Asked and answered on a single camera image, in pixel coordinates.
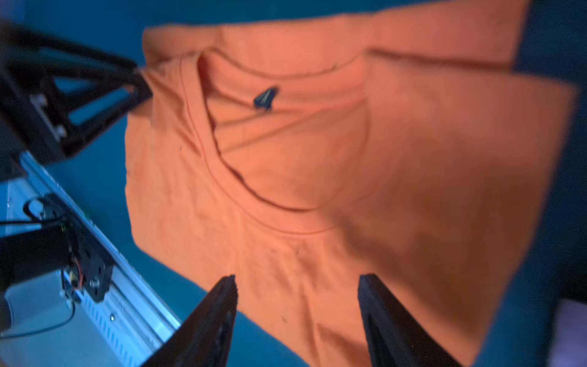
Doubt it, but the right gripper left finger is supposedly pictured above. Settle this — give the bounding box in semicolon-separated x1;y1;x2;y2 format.
142;275;238;367

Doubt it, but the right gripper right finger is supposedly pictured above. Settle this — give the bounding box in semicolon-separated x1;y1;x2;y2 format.
358;274;460;367

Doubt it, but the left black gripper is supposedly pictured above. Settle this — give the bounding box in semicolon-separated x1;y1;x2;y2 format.
1;20;152;181

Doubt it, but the orange t-shirt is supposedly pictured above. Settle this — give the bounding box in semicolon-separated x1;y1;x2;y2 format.
125;1;577;366

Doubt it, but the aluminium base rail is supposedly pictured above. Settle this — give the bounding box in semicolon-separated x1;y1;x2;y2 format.
1;153;180;366

